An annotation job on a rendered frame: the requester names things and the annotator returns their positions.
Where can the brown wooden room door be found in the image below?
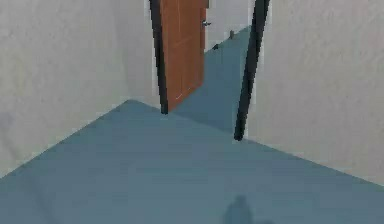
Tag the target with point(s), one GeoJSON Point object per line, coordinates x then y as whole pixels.
{"type": "Point", "coordinates": [183, 50]}

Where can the black door frame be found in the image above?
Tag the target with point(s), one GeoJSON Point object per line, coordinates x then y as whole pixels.
{"type": "Point", "coordinates": [250, 73]}

